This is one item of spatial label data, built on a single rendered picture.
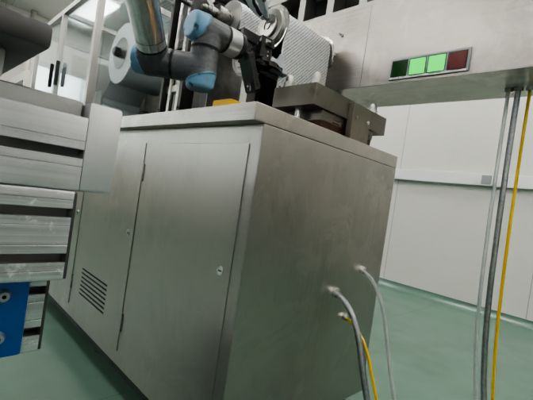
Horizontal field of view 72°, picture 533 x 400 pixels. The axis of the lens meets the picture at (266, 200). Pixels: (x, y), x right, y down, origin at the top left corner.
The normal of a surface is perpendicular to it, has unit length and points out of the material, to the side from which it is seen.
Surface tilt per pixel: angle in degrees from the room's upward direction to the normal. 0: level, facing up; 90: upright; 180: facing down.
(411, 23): 90
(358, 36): 90
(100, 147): 90
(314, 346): 90
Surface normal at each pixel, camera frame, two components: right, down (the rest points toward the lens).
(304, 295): 0.69, 0.11
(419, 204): -0.70, -0.10
